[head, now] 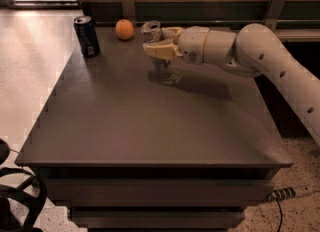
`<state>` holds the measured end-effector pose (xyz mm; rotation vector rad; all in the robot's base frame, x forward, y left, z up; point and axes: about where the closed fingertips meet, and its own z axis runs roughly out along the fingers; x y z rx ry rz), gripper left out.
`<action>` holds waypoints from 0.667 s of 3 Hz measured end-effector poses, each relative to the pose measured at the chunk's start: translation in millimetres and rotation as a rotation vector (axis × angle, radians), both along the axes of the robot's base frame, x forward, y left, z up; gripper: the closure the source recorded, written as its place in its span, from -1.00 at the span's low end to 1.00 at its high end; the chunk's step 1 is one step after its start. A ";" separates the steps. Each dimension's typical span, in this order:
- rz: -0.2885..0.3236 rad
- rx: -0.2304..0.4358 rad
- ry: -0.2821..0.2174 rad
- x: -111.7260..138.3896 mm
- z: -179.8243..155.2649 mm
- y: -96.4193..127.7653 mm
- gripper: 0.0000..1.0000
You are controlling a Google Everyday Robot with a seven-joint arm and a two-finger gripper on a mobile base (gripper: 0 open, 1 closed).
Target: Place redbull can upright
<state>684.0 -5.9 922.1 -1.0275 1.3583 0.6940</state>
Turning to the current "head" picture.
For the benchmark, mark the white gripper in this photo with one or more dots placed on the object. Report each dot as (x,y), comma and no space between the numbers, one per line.
(192,43)

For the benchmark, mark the silver redbull can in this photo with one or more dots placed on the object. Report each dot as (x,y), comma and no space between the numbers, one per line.
(152,33)

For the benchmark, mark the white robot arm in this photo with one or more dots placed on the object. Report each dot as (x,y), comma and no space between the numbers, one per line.
(252,51)

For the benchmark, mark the dark soda can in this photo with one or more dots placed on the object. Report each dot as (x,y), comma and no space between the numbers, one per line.
(85,31)

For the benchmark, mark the orange fruit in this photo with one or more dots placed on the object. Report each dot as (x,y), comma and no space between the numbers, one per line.
(124,29)

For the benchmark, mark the dark drawer cabinet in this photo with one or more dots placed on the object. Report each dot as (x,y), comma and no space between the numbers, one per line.
(126,148)

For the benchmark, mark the striped power strip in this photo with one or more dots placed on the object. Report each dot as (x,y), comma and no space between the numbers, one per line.
(288,193)

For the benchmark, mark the black chair base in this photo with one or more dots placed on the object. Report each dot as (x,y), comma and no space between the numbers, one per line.
(31,193)

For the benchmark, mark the left metal wall bracket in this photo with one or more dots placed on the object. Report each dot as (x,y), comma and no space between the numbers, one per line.
(129,10)

